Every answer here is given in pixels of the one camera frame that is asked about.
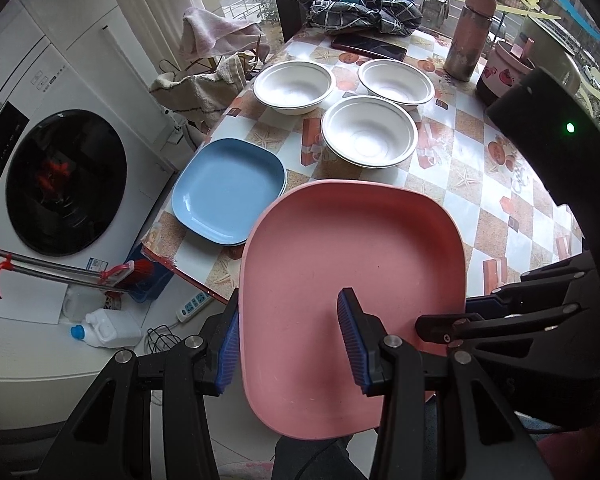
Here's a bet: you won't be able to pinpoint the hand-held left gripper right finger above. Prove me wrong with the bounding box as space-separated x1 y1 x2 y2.
336 287 556 480

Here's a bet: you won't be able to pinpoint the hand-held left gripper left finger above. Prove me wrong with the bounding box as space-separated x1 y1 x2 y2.
35 287 241 480

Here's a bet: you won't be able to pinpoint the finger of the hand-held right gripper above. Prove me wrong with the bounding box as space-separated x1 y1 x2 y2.
415 301 584 350
464 254 600 319

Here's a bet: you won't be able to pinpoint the pink square plate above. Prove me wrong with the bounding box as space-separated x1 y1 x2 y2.
237 179 468 441

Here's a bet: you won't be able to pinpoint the white bowl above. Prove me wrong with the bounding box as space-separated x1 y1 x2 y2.
321 95 419 169
253 60 337 115
357 58 436 109

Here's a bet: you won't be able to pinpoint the white power strip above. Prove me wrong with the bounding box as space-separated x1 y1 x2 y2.
176 290 215 322

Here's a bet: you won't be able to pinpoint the pink printed pot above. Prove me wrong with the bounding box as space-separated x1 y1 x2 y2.
476 38 537 106

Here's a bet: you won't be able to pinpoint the beige electric cooker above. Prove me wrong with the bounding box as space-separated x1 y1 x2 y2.
512 10 596 106

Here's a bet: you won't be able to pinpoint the checkered printed tablecloth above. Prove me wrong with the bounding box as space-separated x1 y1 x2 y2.
141 25 586 306

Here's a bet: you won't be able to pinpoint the blue dustpan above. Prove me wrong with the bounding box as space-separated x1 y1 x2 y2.
129 245 175 304

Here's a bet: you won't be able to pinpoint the person's dark trousers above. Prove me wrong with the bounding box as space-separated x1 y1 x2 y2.
274 430 381 480

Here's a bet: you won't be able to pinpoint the white jug with blue cap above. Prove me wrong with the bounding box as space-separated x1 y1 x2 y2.
70 307 143 348

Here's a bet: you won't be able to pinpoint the pink metal thermos bottle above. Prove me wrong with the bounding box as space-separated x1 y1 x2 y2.
444 0 497 82

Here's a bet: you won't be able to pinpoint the translucent plastic jug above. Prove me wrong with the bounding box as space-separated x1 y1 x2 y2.
62 287 113 321

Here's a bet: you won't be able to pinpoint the blue square plate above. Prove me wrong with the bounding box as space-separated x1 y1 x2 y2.
171 138 287 247

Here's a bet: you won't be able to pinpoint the black smartphone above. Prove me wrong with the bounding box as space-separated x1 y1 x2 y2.
331 34 407 62

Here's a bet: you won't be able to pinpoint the white washing machine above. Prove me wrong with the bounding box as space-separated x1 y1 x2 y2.
0 35 181 331

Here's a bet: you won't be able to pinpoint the dark checkered cloth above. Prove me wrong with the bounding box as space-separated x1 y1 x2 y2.
287 0 422 37

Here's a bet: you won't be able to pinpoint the beige towel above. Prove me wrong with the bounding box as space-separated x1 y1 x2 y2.
149 52 246 128

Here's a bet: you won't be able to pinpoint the pink towel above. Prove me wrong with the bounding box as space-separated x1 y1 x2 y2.
179 6 271 61

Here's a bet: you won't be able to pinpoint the black cable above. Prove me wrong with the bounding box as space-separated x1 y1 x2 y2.
145 325 182 361

